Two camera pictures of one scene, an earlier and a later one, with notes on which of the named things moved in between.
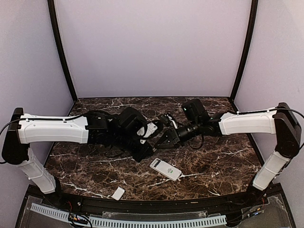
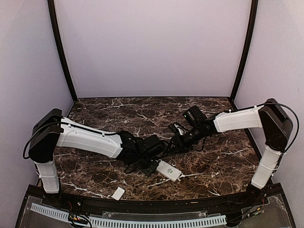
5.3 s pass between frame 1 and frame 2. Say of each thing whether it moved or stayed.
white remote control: stayed
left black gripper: moved
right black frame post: stayed
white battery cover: stayed
